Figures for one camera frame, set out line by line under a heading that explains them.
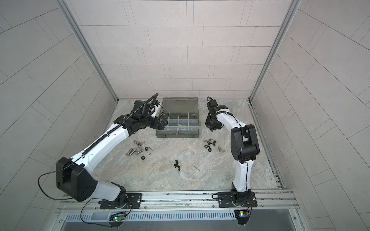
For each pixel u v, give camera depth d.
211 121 0.73
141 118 0.60
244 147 0.51
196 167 0.83
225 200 0.71
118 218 0.64
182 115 1.03
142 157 0.85
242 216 0.68
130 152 0.87
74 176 0.39
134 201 0.71
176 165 0.82
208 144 0.91
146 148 0.89
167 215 1.05
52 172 0.39
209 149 0.89
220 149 0.89
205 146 0.91
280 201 0.72
